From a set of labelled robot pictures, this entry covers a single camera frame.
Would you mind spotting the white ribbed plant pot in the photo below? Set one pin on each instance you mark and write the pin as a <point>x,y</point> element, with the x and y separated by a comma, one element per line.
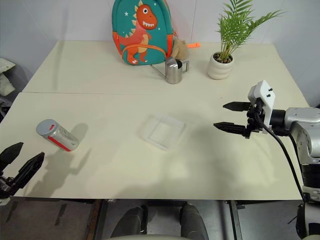
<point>220,70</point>

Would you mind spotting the grey chair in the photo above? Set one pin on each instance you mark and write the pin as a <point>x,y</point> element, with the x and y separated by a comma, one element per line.
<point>21,77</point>

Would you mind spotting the green palm plant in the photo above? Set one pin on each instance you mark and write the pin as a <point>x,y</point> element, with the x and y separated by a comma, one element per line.
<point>231,27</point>

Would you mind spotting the orange plastic clip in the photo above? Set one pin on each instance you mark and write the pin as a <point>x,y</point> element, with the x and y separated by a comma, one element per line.
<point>193,45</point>

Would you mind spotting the teal dinosaur backpack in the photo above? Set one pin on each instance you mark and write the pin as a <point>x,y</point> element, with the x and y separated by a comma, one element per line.
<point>140,32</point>

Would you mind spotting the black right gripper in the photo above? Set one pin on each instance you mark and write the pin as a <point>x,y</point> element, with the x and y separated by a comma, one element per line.
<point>255,117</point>

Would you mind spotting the small red grey object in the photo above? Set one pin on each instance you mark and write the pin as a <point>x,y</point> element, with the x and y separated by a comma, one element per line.
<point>45,127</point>

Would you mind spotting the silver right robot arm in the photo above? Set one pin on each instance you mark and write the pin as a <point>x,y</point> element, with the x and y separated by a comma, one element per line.
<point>300,120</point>

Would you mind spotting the dark metal table leg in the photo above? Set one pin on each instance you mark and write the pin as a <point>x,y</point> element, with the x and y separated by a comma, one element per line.
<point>233,220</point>
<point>100,220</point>

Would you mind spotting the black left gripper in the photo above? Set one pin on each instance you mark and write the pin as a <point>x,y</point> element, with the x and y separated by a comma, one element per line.
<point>7,186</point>

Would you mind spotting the beige plush toy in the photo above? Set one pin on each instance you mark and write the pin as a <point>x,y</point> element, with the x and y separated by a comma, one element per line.
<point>181,47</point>

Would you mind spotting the silver metal watering can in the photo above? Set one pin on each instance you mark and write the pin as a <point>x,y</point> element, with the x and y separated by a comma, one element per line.
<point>172,72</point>

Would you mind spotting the dark rounded shape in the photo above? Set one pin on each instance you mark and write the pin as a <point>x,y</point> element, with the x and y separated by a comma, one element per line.
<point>130,222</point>
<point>192,221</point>

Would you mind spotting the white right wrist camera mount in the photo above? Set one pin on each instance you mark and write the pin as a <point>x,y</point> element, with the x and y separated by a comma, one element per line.
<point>266,100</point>

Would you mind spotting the clear plastic container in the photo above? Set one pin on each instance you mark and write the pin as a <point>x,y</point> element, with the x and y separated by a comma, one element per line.
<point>162,132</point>

